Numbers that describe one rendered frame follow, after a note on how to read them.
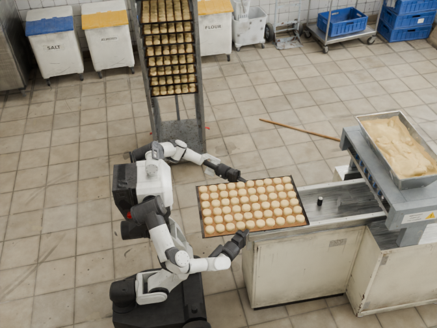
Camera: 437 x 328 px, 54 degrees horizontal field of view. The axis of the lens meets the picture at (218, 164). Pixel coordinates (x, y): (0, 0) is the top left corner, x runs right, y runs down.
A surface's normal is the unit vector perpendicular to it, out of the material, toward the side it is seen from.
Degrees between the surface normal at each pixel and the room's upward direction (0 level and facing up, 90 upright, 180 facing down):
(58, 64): 92
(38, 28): 6
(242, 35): 96
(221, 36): 92
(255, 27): 95
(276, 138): 0
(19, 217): 0
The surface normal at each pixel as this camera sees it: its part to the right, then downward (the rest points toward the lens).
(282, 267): 0.17, 0.66
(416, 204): -0.03, -0.74
